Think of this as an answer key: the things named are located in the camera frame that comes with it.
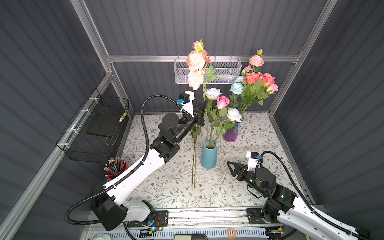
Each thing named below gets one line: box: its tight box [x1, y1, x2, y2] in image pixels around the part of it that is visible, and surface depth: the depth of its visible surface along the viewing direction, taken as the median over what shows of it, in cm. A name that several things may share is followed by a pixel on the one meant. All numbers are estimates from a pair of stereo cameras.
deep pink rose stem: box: [260, 73, 276, 99], surface depth 78 cm
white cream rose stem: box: [205, 87, 222, 141], surface depth 69 cm
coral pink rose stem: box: [240, 72, 269, 115], surface depth 82 cm
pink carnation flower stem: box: [249, 48, 265, 74], surface depth 77 cm
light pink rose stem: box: [265, 83, 279, 94], surface depth 79 cm
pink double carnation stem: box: [187, 39, 217, 142], surface depth 50 cm
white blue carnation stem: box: [229, 75, 244, 109], surface depth 85 cm
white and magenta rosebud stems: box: [191, 124, 202, 189], surface depth 103 cm
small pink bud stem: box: [213, 95, 230, 142], surface depth 66 cm
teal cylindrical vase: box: [201, 139, 218, 170], surface depth 82 cm
